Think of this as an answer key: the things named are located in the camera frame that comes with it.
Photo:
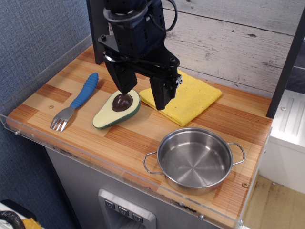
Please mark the yellow tape object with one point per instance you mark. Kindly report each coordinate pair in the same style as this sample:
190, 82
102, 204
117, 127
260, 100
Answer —
31, 224

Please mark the black vertical post left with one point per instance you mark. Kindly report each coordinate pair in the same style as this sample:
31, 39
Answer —
98, 25

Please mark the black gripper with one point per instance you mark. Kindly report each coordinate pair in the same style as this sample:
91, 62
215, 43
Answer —
137, 46

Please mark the grey cabinet with dispenser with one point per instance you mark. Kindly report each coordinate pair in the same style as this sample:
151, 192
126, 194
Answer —
101, 201

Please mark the toy avocado half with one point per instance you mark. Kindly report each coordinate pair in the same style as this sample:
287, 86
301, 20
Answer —
117, 108

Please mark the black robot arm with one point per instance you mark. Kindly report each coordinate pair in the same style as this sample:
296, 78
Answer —
134, 8

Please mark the black vertical post right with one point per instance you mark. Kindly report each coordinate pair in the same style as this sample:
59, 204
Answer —
288, 66

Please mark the white appliance at right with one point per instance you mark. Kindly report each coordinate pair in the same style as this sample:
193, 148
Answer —
283, 159

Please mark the clear acrylic table guard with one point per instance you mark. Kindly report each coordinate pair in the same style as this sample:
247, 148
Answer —
126, 150

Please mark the blue handled metal fork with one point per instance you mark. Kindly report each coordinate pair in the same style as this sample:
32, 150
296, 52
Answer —
61, 119

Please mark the yellow folded towel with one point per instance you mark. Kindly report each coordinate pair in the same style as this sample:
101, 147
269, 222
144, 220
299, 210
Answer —
192, 97

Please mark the black vertical post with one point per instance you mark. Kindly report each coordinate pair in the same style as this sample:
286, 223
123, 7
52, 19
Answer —
288, 66
98, 25

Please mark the stainless steel pot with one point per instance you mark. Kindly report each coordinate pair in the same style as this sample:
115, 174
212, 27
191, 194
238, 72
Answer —
194, 161

